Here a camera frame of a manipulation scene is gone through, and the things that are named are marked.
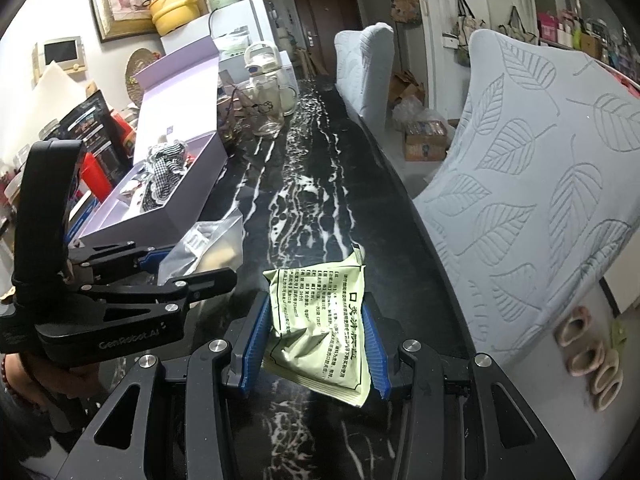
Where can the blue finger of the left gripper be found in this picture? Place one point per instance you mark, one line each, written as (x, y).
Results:
(150, 262)

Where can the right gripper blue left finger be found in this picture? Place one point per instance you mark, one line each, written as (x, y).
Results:
(252, 342)

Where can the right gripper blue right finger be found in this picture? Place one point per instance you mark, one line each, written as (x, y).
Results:
(376, 355)

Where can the green paper sachet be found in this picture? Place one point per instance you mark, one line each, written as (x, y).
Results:
(317, 336)

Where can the clear plastic snack bag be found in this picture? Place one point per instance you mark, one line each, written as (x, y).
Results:
(208, 245)

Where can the checkered cloth doll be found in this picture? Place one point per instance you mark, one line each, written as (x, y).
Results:
(164, 169)

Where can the red plastic container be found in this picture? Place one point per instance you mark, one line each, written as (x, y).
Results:
(95, 178)

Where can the lavender gift box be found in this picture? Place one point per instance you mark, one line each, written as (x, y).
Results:
(179, 104)

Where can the black product box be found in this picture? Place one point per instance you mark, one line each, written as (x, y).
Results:
(92, 122)

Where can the glass mug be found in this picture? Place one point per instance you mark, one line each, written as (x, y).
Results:
(261, 102)

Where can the white glass teapot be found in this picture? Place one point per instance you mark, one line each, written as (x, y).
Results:
(262, 59)

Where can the pink slippers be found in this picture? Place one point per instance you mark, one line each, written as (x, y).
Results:
(590, 357)

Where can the near light blue chair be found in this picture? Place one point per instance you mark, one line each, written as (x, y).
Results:
(539, 192)

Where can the light blue chair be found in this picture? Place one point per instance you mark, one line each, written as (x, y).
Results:
(364, 62)
(539, 192)

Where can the white refrigerator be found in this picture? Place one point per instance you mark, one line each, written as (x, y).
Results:
(233, 28)

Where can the yellow pot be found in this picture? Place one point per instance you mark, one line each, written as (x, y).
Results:
(168, 15)

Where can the far light blue chair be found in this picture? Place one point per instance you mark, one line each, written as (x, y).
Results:
(364, 62)

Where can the brown door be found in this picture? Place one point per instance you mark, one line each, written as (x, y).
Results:
(321, 21)

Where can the hanging tote bag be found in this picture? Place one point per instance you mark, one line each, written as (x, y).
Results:
(406, 12)

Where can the wall intercom screen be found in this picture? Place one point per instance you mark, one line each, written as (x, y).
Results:
(67, 53)

